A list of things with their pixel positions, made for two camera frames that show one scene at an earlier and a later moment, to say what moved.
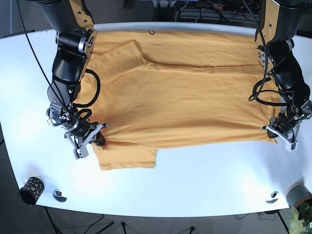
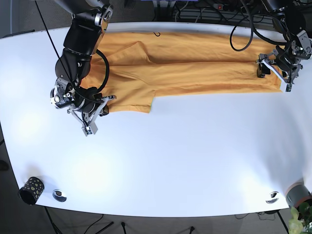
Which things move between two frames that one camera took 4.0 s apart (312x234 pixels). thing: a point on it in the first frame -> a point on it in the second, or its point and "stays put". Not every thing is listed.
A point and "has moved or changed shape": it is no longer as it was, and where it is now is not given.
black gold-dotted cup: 32,191 stays put
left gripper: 81,145 -> 87,111
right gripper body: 289,138 -> 286,75
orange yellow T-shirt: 148,89 has moved or changed shape
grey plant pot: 296,193 stays put
